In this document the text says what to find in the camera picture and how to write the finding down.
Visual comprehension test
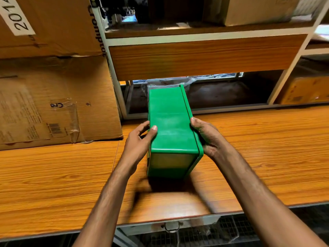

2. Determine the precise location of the person's right forearm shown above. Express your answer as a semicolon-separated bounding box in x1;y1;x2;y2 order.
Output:
215;149;327;247

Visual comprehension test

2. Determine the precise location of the cardboard box with white label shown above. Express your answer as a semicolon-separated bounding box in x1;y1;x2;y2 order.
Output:
0;0;106;59

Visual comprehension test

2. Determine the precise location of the white metal shelf frame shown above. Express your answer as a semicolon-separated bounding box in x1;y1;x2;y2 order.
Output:
89;0;329;120

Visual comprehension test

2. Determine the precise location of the green metal box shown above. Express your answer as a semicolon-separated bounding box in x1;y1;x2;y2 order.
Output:
147;84;204;179

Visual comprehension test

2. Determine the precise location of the person's left hand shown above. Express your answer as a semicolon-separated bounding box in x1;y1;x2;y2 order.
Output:
120;120;158;177

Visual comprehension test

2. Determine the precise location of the small brown cardboard box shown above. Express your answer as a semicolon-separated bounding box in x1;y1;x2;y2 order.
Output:
276;76;329;105

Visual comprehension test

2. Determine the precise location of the person's right hand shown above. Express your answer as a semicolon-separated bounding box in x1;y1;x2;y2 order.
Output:
190;117;233;162

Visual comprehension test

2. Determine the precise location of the wooden shelf panel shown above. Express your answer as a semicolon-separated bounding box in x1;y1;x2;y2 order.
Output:
109;34;308;81

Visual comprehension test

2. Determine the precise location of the wire mesh basket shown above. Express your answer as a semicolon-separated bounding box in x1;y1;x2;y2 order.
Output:
134;214;260;247

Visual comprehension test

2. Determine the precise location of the metal drawer with handle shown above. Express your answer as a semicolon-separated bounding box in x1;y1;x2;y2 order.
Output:
119;215;221;236

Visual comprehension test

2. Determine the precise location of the person's left forearm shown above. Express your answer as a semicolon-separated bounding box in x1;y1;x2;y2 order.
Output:
73;162;130;247

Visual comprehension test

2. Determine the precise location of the clear plastic bag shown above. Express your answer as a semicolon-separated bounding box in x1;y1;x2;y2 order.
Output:
141;78;197;97

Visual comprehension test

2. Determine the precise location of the large worn cardboard box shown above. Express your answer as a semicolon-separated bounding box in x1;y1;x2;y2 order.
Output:
0;55;123;151

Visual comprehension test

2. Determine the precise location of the plain brown cardboard box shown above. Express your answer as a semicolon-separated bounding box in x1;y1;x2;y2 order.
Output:
203;0;301;26

